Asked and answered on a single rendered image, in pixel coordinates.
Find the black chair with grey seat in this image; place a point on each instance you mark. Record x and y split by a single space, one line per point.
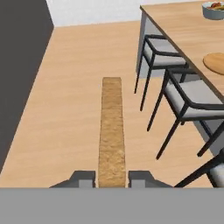
161 55
189 100
208 172

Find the dark grey cabinet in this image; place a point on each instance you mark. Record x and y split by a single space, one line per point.
20 73

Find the grey bowl of fruit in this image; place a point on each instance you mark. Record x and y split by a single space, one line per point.
213 10

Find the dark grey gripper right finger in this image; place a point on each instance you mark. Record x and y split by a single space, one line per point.
140 177

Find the wooden dining counter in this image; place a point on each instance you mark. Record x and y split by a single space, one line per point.
186 32

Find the round wooden plate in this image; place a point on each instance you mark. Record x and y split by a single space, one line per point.
215 63

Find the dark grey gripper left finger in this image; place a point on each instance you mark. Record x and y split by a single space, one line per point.
83 177

